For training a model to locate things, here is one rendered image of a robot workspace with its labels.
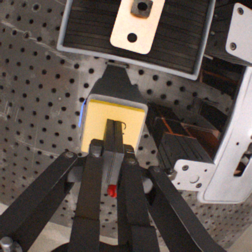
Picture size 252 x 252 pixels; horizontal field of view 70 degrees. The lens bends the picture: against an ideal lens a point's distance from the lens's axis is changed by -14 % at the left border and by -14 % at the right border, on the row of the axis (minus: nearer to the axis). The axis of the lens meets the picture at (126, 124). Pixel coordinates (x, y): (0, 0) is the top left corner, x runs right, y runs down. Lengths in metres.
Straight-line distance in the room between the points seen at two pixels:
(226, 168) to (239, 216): 0.76
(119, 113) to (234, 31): 0.19
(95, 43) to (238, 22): 0.19
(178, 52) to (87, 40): 0.09
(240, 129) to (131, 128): 0.30
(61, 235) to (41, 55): 1.94
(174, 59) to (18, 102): 0.63
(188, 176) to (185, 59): 0.24
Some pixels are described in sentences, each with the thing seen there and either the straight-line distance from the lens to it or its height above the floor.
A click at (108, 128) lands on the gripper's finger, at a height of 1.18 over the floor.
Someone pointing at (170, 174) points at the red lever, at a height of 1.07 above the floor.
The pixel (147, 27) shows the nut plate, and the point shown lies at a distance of 0.20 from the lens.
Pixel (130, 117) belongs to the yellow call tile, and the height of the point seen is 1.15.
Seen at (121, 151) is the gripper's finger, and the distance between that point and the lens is 0.16.
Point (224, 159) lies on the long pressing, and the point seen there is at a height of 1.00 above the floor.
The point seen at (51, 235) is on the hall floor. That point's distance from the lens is 2.36.
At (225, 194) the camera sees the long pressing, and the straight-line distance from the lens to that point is 0.56.
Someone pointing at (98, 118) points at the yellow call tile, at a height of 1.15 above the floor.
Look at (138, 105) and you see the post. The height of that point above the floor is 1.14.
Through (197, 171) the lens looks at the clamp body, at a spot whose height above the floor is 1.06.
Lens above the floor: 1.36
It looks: 68 degrees down
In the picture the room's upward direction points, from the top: 172 degrees clockwise
